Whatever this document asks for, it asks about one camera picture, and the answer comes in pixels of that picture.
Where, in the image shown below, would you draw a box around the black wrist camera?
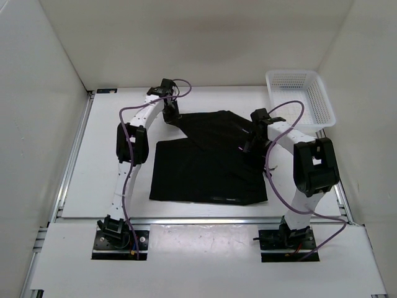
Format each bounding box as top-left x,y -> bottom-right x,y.
160,78 -> 176,95
250,108 -> 271,123

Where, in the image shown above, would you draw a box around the small black corner label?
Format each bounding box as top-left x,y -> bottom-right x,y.
96,88 -> 118,94

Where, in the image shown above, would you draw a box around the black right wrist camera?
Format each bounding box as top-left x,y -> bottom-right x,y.
250,108 -> 271,123

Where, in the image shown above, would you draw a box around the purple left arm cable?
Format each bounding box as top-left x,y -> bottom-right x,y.
118,78 -> 192,260

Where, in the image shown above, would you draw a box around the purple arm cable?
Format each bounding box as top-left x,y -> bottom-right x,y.
263,101 -> 347,261
118,78 -> 192,260

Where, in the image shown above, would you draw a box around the white perforated plastic basket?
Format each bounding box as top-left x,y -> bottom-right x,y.
265,70 -> 336,135

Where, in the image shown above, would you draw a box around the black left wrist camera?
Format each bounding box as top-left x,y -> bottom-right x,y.
160,78 -> 176,95

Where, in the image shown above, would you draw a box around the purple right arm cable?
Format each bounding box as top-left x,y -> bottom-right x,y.
263,101 -> 347,261

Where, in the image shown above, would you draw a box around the aluminium table edge rail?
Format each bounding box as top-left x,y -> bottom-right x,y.
54,217 -> 342,225

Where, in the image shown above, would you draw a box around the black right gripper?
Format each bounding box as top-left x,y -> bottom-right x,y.
243,130 -> 272,163

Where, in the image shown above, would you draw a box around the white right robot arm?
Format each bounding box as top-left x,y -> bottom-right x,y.
243,116 -> 340,248

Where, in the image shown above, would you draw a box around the black shorts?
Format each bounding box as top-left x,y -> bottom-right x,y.
149,111 -> 268,206

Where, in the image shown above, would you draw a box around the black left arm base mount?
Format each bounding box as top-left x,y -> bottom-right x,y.
91,216 -> 149,261

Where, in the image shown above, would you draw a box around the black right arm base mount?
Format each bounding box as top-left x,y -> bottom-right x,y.
252,219 -> 320,263

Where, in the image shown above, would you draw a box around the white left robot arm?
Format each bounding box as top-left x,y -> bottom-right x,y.
101,79 -> 185,248

